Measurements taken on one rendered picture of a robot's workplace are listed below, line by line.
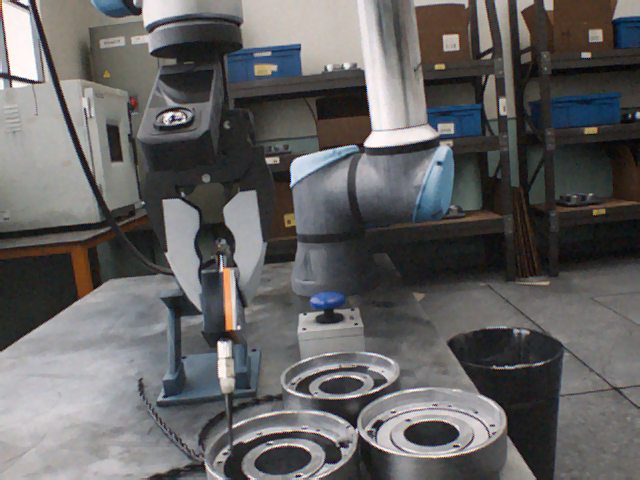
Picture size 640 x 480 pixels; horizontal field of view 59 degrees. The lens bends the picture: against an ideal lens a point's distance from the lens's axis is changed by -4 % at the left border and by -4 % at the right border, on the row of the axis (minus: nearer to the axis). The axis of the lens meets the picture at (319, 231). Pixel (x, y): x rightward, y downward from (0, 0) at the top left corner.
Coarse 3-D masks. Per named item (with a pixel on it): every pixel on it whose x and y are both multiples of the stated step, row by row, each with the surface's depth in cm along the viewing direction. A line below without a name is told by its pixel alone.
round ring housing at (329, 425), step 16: (256, 416) 44; (272, 416) 44; (288, 416) 44; (304, 416) 44; (320, 416) 43; (336, 416) 42; (224, 432) 42; (240, 432) 43; (256, 432) 44; (320, 432) 43; (336, 432) 42; (352, 432) 40; (208, 448) 39; (224, 448) 41; (256, 448) 41; (272, 448) 41; (288, 448) 41; (304, 448) 41; (320, 448) 40; (352, 448) 38; (208, 464) 37; (224, 464) 39; (256, 464) 40; (272, 464) 41; (288, 464) 42; (304, 464) 41; (320, 464) 38; (336, 464) 36; (352, 464) 37
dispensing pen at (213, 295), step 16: (224, 240) 46; (224, 256) 46; (208, 272) 43; (208, 288) 43; (208, 304) 42; (224, 304) 42; (208, 320) 42; (224, 320) 42; (208, 336) 42; (224, 336) 42; (224, 352) 42; (224, 368) 42; (224, 384) 41
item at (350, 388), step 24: (312, 360) 55; (336, 360) 56; (360, 360) 55; (384, 360) 53; (288, 384) 52; (312, 384) 52; (336, 384) 53; (360, 384) 52; (384, 384) 47; (288, 408) 49; (312, 408) 46; (336, 408) 46; (360, 408) 46
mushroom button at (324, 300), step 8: (312, 296) 65; (320, 296) 64; (328, 296) 64; (336, 296) 64; (344, 296) 65; (312, 304) 64; (320, 304) 63; (328, 304) 63; (336, 304) 63; (344, 304) 64; (328, 312) 65
